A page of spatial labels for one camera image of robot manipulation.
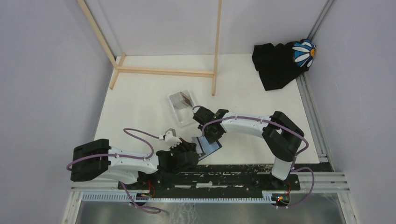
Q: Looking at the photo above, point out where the blue leather card holder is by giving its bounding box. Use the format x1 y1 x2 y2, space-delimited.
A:
198 136 222 161

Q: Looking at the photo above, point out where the silver white credit card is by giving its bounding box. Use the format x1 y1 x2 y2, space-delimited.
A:
192 137 205 155

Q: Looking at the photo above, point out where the clear plastic card box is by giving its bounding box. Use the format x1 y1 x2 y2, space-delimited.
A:
167 89 198 127

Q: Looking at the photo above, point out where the silver credit card stack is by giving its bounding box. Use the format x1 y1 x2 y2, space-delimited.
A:
169 91 193 109

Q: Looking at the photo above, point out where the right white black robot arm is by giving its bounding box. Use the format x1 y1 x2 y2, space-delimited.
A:
192 105 309 190

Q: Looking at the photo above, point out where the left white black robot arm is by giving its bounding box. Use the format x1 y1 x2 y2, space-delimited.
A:
67 139 200 190

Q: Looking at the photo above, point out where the black cloth with daisy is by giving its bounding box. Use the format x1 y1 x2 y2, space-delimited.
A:
252 39 316 91

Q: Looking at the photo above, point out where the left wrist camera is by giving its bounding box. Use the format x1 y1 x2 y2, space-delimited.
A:
159 128 182 149

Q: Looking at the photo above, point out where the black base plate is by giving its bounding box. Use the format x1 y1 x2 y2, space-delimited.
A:
125 164 301 199

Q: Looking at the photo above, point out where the white slotted cable duct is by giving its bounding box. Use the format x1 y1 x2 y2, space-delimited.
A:
81 191 286 204

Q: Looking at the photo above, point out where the wooden frame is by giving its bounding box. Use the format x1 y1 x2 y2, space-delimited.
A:
77 0 222 96

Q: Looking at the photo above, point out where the aluminium rail frame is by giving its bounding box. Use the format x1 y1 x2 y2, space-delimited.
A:
62 0 360 224

